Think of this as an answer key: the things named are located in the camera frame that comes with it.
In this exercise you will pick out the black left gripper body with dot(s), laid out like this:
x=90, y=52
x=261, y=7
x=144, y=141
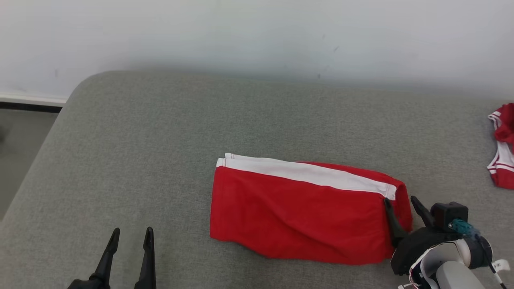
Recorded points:
x=86, y=284

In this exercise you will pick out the red shirt with white sleeves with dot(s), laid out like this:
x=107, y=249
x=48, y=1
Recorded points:
x=504, y=132

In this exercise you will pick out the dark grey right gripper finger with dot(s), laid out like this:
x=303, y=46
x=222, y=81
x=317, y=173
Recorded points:
x=394, y=226
x=423, y=214

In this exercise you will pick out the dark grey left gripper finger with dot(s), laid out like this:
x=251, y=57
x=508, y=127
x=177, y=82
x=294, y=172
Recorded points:
x=107, y=261
x=147, y=265

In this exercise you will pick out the red shorts with white stripe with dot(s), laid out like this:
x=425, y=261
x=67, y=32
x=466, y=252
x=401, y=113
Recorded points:
x=297, y=216

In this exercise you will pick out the black white baseboard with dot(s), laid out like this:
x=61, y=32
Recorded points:
x=28, y=103

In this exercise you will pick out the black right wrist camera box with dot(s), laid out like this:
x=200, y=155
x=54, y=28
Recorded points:
x=449, y=212

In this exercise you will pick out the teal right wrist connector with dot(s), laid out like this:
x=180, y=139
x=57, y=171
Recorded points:
x=461, y=226

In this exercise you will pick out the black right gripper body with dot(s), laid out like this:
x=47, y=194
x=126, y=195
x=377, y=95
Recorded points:
x=413, y=247

